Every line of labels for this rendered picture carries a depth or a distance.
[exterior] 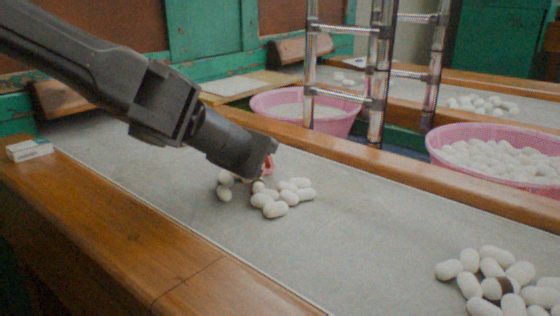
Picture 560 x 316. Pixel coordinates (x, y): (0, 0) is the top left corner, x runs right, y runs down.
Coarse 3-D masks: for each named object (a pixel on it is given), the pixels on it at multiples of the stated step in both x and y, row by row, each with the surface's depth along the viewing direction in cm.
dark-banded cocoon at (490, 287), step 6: (486, 282) 41; (492, 282) 41; (516, 282) 41; (486, 288) 41; (492, 288) 41; (498, 288) 40; (516, 288) 41; (486, 294) 41; (492, 294) 41; (498, 294) 40; (516, 294) 41
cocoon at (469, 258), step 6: (462, 252) 46; (468, 252) 46; (474, 252) 46; (462, 258) 45; (468, 258) 45; (474, 258) 45; (462, 264) 45; (468, 264) 44; (474, 264) 44; (468, 270) 44; (474, 270) 44
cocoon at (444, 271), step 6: (438, 264) 44; (444, 264) 44; (450, 264) 44; (456, 264) 44; (438, 270) 44; (444, 270) 43; (450, 270) 43; (456, 270) 44; (462, 270) 44; (438, 276) 44; (444, 276) 43; (450, 276) 43
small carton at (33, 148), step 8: (16, 144) 68; (24, 144) 68; (32, 144) 68; (40, 144) 68; (48, 144) 69; (8, 152) 66; (16, 152) 65; (24, 152) 66; (32, 152) 67; (40, 152) 68; (48, 152) 69; (16, 160) 66
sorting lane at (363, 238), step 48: (96, 144) 79; (144, 144) 79; (144, 192) 62; (192, 192) 62; (240, 192) 62; (336, 192) 62; (384, 192) 62; (240, 240) 51; (288, 240) 51; (336, 240) 51; (384, 240) 51; (432, 240) 51; (480, 240) 51; (528, 240) 51; (288, 288) 43; (336, 288) 43; (384, 288) 43; (432, 288) 43
